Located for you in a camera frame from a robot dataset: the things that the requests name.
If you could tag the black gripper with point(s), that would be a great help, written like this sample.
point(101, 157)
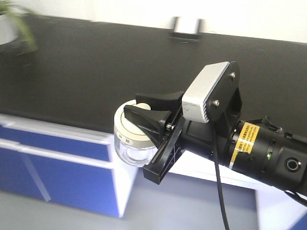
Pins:
point(211, 140)

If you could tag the glass jar with cream lid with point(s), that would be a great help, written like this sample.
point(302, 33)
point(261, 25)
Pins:
point(131, 144)

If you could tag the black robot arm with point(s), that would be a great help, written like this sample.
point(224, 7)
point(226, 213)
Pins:
point(256, 148)

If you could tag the black white power socket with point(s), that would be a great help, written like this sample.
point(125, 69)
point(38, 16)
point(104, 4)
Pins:
point(186, 29)

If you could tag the left potted green plant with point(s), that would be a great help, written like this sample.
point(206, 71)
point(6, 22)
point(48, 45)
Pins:
point(13, 26)

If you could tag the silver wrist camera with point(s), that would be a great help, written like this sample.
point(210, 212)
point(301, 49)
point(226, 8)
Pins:
point(196, 96)

